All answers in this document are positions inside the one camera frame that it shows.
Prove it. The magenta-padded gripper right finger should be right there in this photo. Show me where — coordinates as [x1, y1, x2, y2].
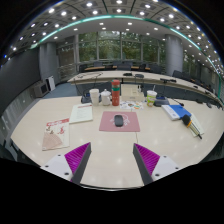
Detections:
[132, 143, 183, 186]

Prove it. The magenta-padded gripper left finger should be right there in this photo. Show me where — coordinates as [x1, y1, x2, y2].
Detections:
[39, 142, 92, 185]

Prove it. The black gooseneck microphone unit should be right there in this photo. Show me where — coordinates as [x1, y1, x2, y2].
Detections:
[153, 95, 185, 108]
[73, 73, 103, 104]

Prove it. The white upright appliance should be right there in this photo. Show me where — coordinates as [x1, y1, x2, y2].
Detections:
[44, 75, 57, 92]

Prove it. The red thermos bottle green band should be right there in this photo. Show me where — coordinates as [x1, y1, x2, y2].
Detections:
[111, 79, 121, 107]

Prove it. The blue and white book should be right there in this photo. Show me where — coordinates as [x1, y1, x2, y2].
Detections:
[161, 104, 192, 121]

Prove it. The white printed paper sheet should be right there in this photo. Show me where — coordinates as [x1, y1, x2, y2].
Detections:
[69, 102, 94, 125]

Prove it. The long curved conference table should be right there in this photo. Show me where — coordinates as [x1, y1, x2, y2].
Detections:
[67, 70, 223, 108]

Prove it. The stack of white paper cups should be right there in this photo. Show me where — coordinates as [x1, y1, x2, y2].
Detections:
[89, 88, 101, 107]

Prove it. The group of ceiling lights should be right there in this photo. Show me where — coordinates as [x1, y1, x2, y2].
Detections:
[11, 0, 224, 78]

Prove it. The cream cardboard box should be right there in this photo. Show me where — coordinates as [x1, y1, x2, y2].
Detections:
[120, 83, 145, 103]

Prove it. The black handheld microphone orange ring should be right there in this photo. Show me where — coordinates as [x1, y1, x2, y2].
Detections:
[181, 114, 203, 140]

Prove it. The group of dark office chairs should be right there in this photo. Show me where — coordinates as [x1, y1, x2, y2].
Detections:
[78, 59, 221, 104]

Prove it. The white booklet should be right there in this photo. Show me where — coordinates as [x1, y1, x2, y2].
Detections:
[189, 113, 205, 138]

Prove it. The white lidded mug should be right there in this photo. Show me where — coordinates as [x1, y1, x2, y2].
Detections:
[100, 88, 112, 107]

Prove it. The pink mouse pad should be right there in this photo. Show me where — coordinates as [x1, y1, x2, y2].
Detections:
[98, 110, 141, 133]

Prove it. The grey box-shaped appliance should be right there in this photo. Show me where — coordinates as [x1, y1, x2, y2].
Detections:
[32, 80, 50, 99]

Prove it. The black computer mouse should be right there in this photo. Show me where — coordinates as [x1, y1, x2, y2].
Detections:
[113, 114, 125, 128]

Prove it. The printed paper cup with straw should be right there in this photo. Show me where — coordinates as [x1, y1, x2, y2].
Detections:
[146, 87, 158, 108]

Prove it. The red and white leaflet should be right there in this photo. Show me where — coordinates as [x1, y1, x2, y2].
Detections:
[41, 117, 71, 152]

